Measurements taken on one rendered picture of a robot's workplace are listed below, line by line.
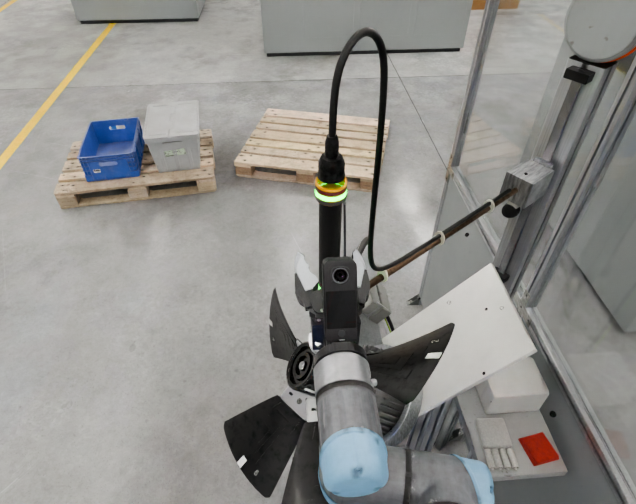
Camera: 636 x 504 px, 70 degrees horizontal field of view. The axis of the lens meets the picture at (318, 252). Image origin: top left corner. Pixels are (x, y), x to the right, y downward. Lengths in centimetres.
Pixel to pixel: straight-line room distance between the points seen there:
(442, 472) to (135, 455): 198
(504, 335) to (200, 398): 177
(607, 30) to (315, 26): 531
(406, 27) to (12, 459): 579
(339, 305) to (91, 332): 248
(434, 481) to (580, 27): 90
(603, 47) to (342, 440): 90
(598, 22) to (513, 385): 94
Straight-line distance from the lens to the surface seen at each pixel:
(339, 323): 61
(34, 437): 274
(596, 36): 113
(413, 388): 87
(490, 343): 112
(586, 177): 135
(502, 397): 146
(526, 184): 114
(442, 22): 655
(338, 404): 56
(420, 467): 64
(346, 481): 54
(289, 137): 415
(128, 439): 253
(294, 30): 625
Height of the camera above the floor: 215
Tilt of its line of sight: 43 degrees down
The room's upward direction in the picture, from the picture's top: straight up
